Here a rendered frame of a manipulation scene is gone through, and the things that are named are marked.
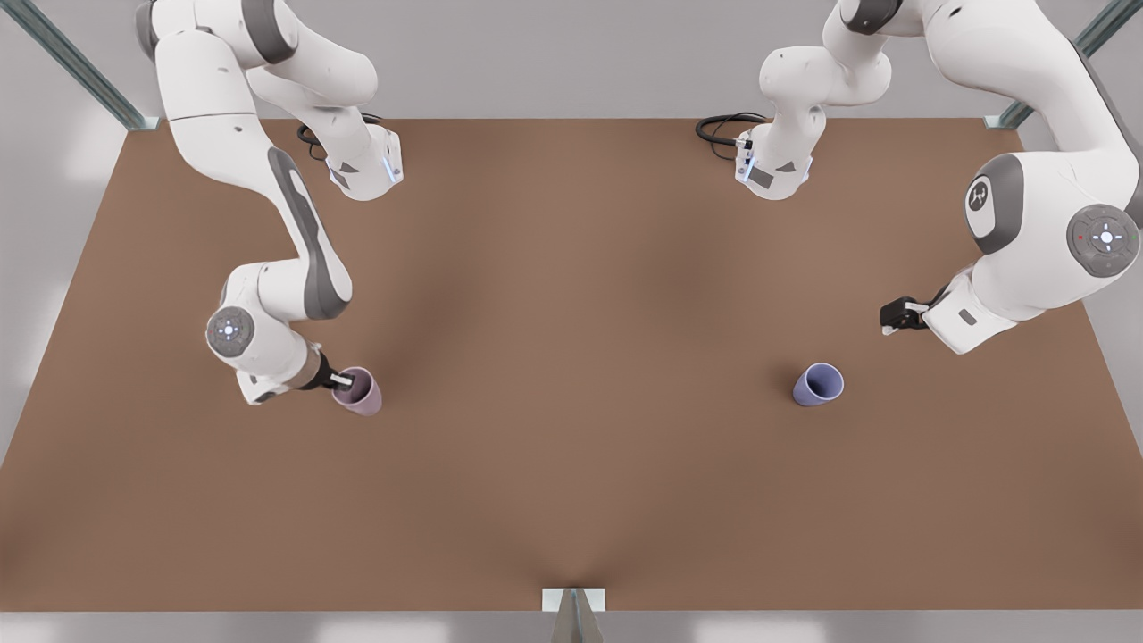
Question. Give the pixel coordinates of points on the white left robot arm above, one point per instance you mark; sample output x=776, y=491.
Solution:
x=1036, y=214

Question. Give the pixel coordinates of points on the purple cup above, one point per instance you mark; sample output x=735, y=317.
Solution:
x=818, y=385

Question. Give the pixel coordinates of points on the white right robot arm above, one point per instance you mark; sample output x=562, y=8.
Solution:
x=223, y=143

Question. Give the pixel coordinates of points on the silver frame post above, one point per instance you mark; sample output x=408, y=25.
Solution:
x=76, y=62
x=1058, y=67
x=573, y=614

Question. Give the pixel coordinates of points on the pink cup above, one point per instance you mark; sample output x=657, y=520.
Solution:
x=359, y=392

